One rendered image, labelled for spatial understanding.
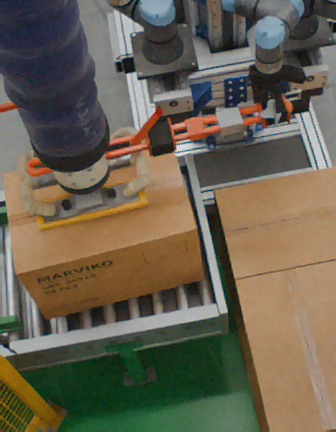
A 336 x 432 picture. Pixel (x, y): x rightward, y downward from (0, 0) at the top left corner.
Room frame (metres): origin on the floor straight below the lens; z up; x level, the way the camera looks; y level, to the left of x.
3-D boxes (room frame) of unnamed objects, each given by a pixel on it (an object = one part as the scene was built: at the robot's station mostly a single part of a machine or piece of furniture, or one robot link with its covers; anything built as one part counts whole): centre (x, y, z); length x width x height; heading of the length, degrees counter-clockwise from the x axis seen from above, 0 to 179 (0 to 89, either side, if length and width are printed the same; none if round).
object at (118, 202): (1.16, 0.23, 1.13); 0.34 x 0.10 x 0.05; 93
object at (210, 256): (1.28, -0.12, 0.58); 0.70 x 0.03 x 0.06; 0
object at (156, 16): (1.80, -0.09, 1.20); 0.13 x 0.12 x 0.14; 37
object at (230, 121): (1.28, -0.23, 1.23); 0.07 x 0.07 x 0.04; 3
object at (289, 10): (1.38, -0.40, 1.53); 0.11 x 0.11 x 0.08; 51
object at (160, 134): (1.27, -0.01, 1.23); 0.10 x 0.08 x 0.06; 3
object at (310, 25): (1.79, -0.58, 1.09); 0.15 x 0.15 x 0.10
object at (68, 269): (1.27, 0.23, 0.75); 0.60 x 0.40 x 0.40; 94
